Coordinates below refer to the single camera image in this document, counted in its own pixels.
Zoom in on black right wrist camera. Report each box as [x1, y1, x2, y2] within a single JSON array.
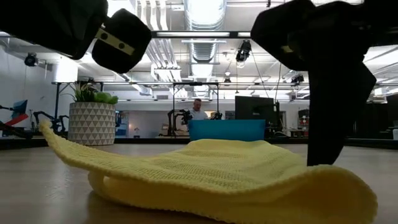
[[250, 0, 315, 72]]

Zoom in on blue and red screen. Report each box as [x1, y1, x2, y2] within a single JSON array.
[[0, 99, 29, 127]]

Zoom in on red storage shelf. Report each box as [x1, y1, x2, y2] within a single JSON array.
[[297, 108, 310, 138]]

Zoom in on yellow microfiber towel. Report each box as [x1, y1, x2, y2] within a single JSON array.
[[39, 119, 379, 224]]

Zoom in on person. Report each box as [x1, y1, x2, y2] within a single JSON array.
[[188, 98, 210, 121]]

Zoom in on black room partition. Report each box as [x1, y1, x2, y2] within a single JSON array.
[[357, 93, 398, 139]]

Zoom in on triangle-patterned planter with plant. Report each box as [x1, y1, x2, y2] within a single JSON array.
[[63, 81, 119, 146]]

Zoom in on black overhead camera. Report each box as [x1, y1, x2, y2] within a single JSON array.
[[235, 39, 252, 62]]

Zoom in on black overhead frame bar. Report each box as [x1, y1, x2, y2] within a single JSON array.
[[150, 30, 254, 40]]

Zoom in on blue plastic bin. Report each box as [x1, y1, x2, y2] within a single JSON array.
[[188, 119, 267, 142]]

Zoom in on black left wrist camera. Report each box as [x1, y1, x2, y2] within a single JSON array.
[[91, 8, 152, 75]]

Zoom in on silver ceiling duct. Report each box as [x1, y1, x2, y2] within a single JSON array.
[[183, 0, 228, 30]]

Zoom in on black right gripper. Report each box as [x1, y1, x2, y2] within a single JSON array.
[[285, 0, 398, 167]]

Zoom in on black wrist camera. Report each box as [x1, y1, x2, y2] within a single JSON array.
[[250, 0, 315, 72], [91, 8, 152, 75]]

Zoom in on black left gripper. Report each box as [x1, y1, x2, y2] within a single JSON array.
[[0, 0, 109, 60]]

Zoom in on black computer monitor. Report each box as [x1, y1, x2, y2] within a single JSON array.
[[234, 95, 280, 138]]

